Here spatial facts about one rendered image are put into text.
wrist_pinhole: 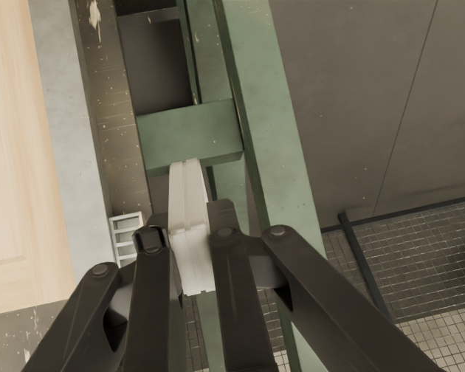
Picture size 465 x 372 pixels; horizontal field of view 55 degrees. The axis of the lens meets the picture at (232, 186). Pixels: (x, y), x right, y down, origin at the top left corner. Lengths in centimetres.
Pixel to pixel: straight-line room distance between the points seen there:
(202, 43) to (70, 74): 40
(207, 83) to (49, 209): 52
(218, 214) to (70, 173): 41
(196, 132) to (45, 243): 25
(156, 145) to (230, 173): 62
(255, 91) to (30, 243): 33
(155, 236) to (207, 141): 48
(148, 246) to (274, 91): 43
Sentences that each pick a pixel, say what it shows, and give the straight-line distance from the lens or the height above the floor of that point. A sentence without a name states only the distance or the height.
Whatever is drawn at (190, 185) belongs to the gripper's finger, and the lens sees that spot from 20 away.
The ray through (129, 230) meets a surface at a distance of 57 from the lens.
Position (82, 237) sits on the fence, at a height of 126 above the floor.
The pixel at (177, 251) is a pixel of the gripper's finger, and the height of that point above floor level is 148.
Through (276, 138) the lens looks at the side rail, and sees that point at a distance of 56.
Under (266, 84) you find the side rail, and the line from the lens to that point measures 57.
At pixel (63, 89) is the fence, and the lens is 60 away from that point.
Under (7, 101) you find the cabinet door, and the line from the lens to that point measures 65.
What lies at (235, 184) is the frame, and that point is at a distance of 127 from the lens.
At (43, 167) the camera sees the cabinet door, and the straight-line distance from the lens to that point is 61.
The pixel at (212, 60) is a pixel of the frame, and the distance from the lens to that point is 97.
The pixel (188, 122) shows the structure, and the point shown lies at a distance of 64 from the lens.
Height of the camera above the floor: 157
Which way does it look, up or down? 38 degrees down
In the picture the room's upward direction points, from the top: 166 degrees clockwise
